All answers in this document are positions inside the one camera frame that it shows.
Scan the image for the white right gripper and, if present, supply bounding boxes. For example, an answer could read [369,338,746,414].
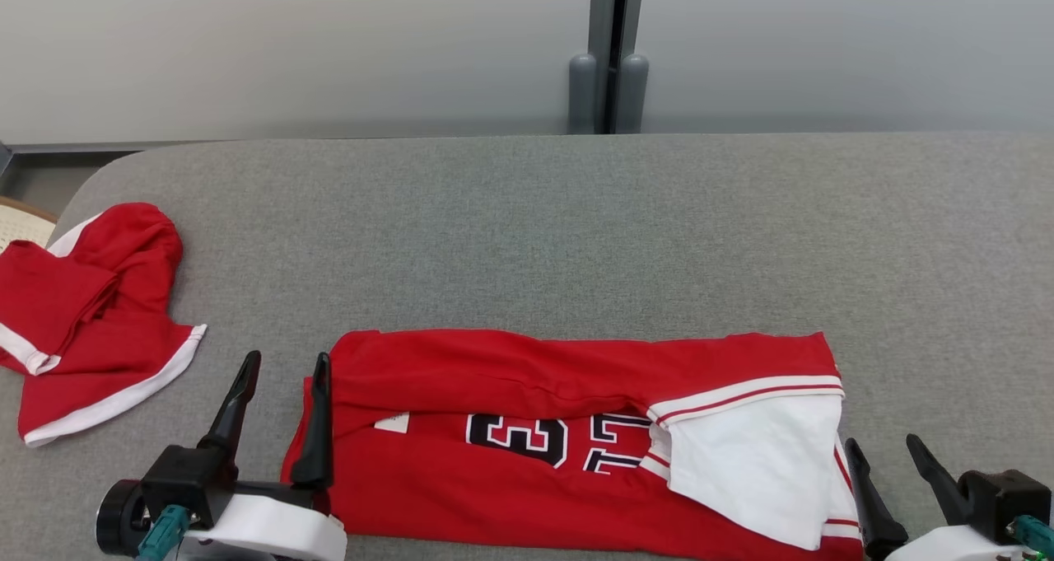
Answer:
[845,434,1040,561]

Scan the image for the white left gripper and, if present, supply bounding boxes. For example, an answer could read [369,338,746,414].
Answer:
[183,350,348,561]

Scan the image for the red shorts with white trim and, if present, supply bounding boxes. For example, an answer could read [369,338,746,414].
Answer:
[0,202,208,448]

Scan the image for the red white number jersey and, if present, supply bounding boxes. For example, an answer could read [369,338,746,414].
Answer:
[280,329,864,561]

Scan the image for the teal-plug right camera cable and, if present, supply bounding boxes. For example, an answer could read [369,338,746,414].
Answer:
[1011,515,1054,555]

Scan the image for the teal-plug camera cable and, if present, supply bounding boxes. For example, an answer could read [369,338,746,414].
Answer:
[1011,515,1054,555]
[136,503,192,561]

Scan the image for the teal-plug left camera cable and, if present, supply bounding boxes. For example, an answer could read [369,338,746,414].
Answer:
[136,503,192,561]

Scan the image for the grey partition base rail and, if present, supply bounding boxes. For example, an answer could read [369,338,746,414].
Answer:
[0,139,207,155]

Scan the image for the grey partition post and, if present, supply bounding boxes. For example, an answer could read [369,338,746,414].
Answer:
[619,0,650,135]
[568,0,618,135]

